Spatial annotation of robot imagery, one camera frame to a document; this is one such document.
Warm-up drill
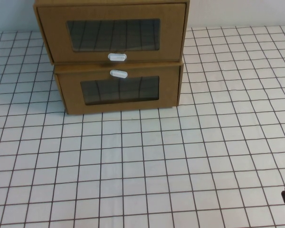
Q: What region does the brown cardboard drawer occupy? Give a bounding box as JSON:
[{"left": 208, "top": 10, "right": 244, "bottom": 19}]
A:
[
  {"left": 57, "top": 66, "right": 181, "bottom": 115},
  {"left": 36, "top": 3, "right": 187, "bottom": 63}
]

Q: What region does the white grid pattern tablecloth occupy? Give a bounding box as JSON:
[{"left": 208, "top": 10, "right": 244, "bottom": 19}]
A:
[{"left": 0, "top": 25, "right": 285, "bottom": 228}]

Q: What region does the white plastic drawer handle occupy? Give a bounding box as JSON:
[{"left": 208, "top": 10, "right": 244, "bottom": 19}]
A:
[
  {"left": 107, "top": 52, "right": 128, "bottom": 63},
  {"left": 109, "top": 69, "right": 129, "bottom": 79}
]

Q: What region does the brown cardboard drawer, handle above window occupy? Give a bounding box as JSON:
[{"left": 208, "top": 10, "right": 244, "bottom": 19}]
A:
[{"left": 57, "top": 66, "right": 181, "bottom": 115}]

